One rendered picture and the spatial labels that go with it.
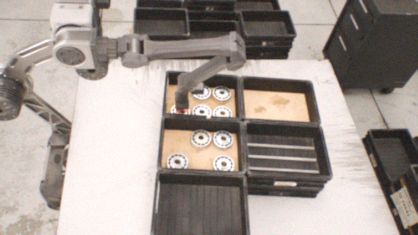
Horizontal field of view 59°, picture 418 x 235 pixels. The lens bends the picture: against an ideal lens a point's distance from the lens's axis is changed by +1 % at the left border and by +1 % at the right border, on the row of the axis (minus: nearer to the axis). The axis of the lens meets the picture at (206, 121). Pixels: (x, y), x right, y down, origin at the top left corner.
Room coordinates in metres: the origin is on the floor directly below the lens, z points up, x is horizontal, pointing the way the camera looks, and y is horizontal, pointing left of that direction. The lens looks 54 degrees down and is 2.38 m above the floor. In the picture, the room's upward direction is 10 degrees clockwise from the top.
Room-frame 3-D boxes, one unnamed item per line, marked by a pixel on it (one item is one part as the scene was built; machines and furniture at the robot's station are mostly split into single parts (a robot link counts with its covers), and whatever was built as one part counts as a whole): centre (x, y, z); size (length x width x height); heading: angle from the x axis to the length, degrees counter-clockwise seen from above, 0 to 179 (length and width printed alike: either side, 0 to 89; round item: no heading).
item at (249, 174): (0.98, -0.39, 0.92); 0.40 x 0.30 x 0.02; 97
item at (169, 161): (0.84, 0.10, 0.86); 0.10 x 0.10 x 0.01
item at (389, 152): (1.47, -1.30, 0.26); 0.40 x 0.30 x 0.23; 13
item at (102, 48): (0.91, 0.39, 1.45); 0.09 x 0.08 x 0.12; 13
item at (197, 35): (2.23, 0.06, 0.31); 0.40 x 0.30 x 0.34; 103
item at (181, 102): (1.14, 0.14, 0.98); 0.10 x 0.07 x 0.07; 14
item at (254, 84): (1.28, -0.35, 0.87); 0.40 x 0.30 x 0.11; 97
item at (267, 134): (0.98, -0.39, 0.87); 0.40 x 0.30 x 0.11; 97
